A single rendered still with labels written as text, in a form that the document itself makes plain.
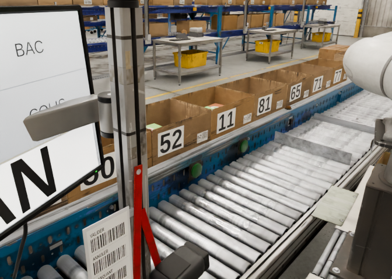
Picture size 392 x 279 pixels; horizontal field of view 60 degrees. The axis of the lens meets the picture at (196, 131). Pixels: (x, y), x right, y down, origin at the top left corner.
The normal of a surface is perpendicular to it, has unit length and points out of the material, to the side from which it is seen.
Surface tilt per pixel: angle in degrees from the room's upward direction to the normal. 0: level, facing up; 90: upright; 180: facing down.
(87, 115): 90
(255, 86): 90
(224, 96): 90
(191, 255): 8
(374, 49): 43
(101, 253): 90
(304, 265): 0
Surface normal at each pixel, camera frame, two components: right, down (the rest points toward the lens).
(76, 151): 0.93, 0.09
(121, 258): 0.75, 0.26
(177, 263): -0.07, -0.89
